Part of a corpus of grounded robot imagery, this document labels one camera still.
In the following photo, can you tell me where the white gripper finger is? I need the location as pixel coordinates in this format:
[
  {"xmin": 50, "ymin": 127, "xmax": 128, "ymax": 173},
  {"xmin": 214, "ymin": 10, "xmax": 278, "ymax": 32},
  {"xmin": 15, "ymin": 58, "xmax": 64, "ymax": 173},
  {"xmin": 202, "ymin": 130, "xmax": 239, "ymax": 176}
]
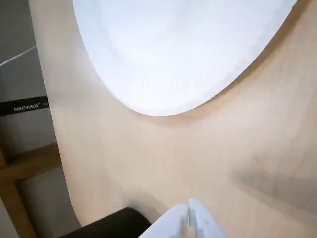
[
  {"xmin": 189, "ymin": 198, "xmax": 229, "ymax": 238},
  {"xmin": 138, "ymin": 203, "xmax": 189, "ymax": 238}
]

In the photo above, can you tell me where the white paper plate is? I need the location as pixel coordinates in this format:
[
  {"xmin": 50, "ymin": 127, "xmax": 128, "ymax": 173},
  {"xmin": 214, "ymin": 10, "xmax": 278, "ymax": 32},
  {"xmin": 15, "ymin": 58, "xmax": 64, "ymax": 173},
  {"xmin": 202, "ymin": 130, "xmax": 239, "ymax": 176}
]
[{"xmin": 72, "ymin": 0, "xmax": 297, "ymax": 117}]

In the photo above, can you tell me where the thin white cable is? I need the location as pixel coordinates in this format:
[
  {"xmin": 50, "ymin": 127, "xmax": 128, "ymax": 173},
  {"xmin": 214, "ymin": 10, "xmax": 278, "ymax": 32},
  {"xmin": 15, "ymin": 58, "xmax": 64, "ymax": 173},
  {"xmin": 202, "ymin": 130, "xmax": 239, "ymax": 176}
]
[{"xmin": 0, "ymin": 46, "xmax": 37, "ymax": 68}]

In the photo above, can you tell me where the black Neewer stand leg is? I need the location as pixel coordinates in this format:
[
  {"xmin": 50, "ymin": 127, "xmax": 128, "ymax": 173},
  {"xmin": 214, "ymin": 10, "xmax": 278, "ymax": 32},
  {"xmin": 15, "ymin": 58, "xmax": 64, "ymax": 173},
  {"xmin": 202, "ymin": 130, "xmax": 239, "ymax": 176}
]
[{"xmin": 0, "ymin": 95, "xmax": 50, "ymax": 116}]

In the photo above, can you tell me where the brown wooden frame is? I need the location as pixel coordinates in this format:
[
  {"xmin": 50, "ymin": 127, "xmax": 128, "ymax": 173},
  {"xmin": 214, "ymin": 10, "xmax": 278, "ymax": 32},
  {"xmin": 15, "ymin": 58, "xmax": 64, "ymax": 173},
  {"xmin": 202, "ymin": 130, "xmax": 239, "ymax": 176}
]
[{"xmin": 0, "ymin": 143, "xmax": 63, "ymax": 238}]

